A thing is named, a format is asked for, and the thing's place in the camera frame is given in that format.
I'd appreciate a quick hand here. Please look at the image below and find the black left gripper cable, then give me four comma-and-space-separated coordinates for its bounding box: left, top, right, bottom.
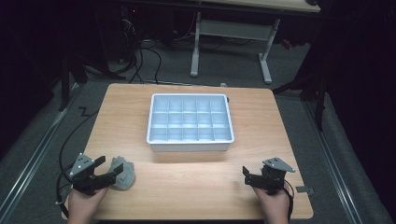
55, 106, 99, 220

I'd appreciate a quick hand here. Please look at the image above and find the white-framed desk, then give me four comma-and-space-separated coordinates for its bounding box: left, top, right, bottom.
190, 0, 322, 85

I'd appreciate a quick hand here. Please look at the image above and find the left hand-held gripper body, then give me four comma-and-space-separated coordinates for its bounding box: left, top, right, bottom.
64, 152, 118, 196

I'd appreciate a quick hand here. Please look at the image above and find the white divided storage box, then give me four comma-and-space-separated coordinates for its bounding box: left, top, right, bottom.
146, 92, 235, 153

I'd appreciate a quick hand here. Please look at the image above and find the black floor cable bundle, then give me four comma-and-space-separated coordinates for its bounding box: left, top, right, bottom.
120, 36, 164, 86

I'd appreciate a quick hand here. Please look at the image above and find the metal floor rail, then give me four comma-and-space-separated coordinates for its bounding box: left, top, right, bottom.
0, 83, 82, 224
303, 100, 365, 224

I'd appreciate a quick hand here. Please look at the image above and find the person's right hand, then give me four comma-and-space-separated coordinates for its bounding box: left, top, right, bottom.
252, 186, 291, 224

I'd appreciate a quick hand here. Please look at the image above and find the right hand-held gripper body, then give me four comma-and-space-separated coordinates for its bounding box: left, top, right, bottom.
255, 157, 296, 196

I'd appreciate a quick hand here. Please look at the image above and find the small grey tape piece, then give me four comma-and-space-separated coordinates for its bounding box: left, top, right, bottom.
295, 185, 316, 194

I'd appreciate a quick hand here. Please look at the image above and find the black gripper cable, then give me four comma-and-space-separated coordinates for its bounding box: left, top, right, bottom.
283, 180, 296, 221
55, 106, 99, 220

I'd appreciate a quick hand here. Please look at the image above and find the person's left hand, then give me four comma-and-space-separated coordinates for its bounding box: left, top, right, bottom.
67, 186, 109, 224

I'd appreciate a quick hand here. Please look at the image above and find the grey cloth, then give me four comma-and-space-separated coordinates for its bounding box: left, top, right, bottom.
106, 155, 136, 191

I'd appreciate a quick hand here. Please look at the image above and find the black metal stand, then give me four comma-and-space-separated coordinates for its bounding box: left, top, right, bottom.
57, 54, 90, 113
272, 69, 332, 133

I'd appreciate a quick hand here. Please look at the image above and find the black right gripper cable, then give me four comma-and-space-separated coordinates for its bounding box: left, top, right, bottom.
283, 180, 296, 221

